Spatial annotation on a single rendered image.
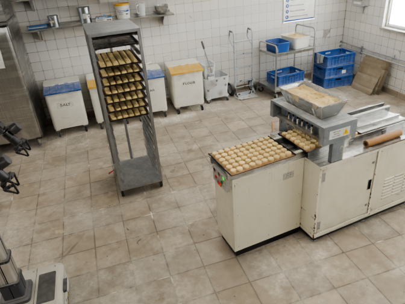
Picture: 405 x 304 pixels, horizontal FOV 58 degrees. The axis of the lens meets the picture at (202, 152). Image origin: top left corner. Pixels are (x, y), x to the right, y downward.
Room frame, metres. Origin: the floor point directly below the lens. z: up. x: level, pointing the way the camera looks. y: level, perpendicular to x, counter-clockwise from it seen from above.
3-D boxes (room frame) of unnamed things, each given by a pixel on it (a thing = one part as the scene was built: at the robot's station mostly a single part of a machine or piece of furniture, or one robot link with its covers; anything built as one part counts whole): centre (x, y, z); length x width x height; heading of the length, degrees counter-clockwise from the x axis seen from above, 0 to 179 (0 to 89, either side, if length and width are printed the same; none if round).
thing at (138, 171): (3.78, 0.81, 0.93); 0.64 x 0.51 x 1.78; 18
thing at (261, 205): (2.65, -0.47, 0.45); 0.70 x 0.34 x 0.90; 112
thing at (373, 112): (3.02, -0.99, 0.87); 2.01 x 0.03 x 0.07; 112
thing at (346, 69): (6.60, -2.54, 0.30); 0.60 x 0.40 x 0.20; 105
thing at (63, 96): (5.53, 2.08, 0.38); 0.64 x 0.54 x 0.77; 18
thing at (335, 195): (3.02, -1.38, 0.42); 1.28 x 0.72 x 0.84; 112
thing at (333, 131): (2.84, -0.94, 1.01); 0.72 x 0.33 x 0.34; 22
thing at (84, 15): (5.88, 1.60, 1.67); 0.18 x 0.18 x 0.22
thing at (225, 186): (2.51, -0.13, 0.77); 0.24 x 0.04 x 0.14; 22
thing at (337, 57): (6.60, -2.54, 0.50); 0.60 x 0.40 x 0.20; 108
